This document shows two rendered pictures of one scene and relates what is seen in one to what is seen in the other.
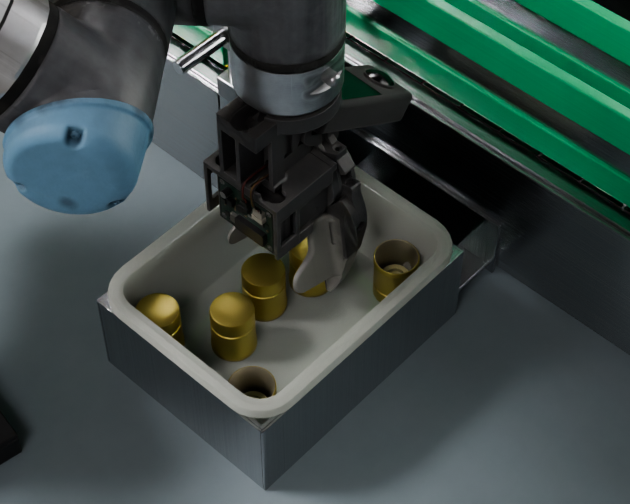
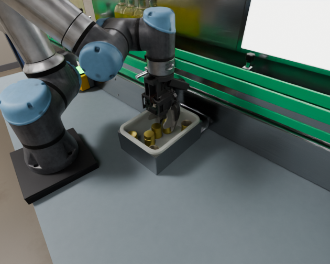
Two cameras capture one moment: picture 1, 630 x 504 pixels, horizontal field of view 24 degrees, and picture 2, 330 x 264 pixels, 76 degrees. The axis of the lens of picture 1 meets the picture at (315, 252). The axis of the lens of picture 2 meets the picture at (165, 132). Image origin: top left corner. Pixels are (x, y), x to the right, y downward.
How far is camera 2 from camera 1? 0.44 m
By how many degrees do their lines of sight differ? 9
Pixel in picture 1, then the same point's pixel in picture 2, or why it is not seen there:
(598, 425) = (235, 160)
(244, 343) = (152, 142)
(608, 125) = (236, 85)
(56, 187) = (94, 69)
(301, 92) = (164, 68)
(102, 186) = (107, 68)
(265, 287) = (156, 129)
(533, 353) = (218, 145)
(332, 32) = (171, 51)
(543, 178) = (220, 102)
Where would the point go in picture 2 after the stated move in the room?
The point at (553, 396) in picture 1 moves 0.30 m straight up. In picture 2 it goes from (224, 154) to (245, 67)
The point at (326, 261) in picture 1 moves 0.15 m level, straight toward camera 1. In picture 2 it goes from (171, 121) to (171, 157)
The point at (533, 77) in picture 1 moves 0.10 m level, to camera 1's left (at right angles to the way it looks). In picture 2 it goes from (217, 77) to (185, 78)
